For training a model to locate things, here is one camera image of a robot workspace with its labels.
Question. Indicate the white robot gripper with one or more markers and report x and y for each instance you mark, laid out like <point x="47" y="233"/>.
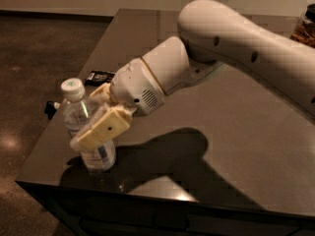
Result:
<point x="136" y="84"/>

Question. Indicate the blue label plastic water bottle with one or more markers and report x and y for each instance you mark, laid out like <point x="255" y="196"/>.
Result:
<point x="77" y="112"/>

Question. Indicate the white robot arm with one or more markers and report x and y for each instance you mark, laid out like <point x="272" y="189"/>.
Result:
<point x="210" y="35"/>

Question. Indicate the black snack packet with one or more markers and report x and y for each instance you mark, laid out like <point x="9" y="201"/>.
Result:
<point x="97" y="78"/>

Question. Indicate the black and white floor object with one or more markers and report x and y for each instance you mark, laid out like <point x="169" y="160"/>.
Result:
<point x="51" y="108"/>

